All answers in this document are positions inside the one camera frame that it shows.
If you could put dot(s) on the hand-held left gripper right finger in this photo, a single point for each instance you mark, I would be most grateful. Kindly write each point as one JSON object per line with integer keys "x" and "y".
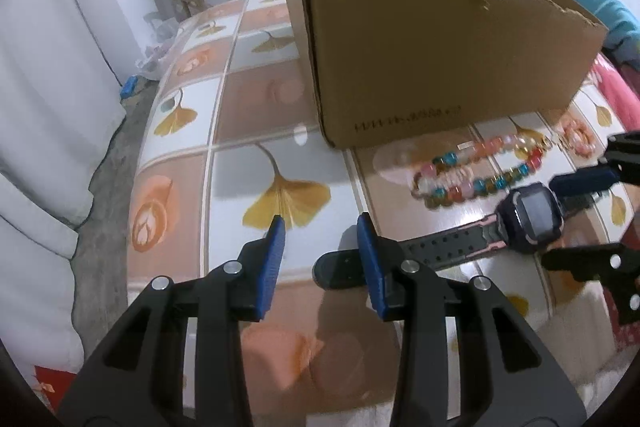
{"x": 367, "y": 267}

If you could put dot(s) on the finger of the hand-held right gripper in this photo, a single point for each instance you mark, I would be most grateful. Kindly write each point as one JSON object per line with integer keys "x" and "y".
{"x": 590, "y": 261}
{"x": 582, "y": 181}

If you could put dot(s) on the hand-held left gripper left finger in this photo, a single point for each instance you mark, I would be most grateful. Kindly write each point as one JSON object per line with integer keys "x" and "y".
{"x": 272, "y": 267}

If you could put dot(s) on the black smartwatch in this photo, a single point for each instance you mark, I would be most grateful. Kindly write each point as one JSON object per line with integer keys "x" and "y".
{"x": 530, "y": 214}

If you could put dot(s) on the brown cardboard box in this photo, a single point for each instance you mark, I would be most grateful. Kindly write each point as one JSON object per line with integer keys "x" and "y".
{"x": 425, "y": 57}

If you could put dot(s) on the pink floral blanket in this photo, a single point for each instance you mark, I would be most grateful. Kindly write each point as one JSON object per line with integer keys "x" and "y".
{"x": 617, "y": 94}

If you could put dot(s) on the ginkgo leaf print tablecloth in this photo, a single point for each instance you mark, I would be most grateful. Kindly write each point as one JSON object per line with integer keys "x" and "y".
{"x": 250, "y": 122}

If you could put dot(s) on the small blue box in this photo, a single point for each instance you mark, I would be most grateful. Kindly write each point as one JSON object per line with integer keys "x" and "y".
{"x": 131, "y": 86}

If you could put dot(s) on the clear plastic bag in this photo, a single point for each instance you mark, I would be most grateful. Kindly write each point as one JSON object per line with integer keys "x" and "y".
{"x": 155, "y": 52}

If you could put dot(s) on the red paper packet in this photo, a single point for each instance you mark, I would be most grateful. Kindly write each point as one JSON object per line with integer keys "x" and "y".
{"x": 52, "y": 384}

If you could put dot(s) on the white curtain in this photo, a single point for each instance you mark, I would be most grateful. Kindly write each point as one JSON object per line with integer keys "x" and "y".
{"x": 50, "y": 57}

